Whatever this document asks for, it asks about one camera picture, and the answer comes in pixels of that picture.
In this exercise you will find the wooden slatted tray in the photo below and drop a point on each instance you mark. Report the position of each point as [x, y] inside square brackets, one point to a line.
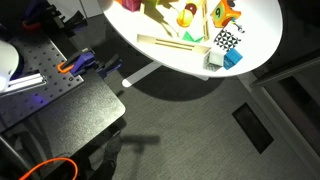
[173, 43]

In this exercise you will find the orange yellow ball toy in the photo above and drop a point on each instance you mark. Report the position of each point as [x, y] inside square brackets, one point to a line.
[185, 18]

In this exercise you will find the maroon round plush toy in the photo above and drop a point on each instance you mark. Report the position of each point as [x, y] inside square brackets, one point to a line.
[191, 8]

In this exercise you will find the white table base legs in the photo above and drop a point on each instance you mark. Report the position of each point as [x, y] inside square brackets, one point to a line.
[141, 73]

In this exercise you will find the white grey soft cube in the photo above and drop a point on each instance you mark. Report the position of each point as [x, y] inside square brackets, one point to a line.
[213, 60]

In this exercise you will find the green soft cube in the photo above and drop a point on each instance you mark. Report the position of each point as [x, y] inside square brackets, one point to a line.
[191, 37]

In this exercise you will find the blue soft cube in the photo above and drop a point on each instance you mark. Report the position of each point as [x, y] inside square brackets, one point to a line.
[232, 58]

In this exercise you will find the black white patterned cube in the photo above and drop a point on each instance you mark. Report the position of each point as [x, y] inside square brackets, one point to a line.
[227, 39]

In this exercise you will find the pink foam block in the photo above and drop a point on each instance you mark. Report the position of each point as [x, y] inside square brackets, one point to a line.
[131, 4]

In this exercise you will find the orange foam block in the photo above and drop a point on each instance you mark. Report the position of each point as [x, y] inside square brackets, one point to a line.
[118, 1]

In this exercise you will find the orange number nine cube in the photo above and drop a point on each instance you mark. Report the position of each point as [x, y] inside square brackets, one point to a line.
[222, 13]

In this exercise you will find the black floor hatch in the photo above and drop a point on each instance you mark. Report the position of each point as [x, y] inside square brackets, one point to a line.
[252, 127]

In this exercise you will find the black equipment with clamps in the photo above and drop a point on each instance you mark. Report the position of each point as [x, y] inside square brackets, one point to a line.
[43, 56]

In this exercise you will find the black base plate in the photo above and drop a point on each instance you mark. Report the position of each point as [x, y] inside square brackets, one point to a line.
[76, 113]

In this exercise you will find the silver aluminium rail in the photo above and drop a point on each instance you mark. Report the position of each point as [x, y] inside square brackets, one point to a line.
[25, 82]

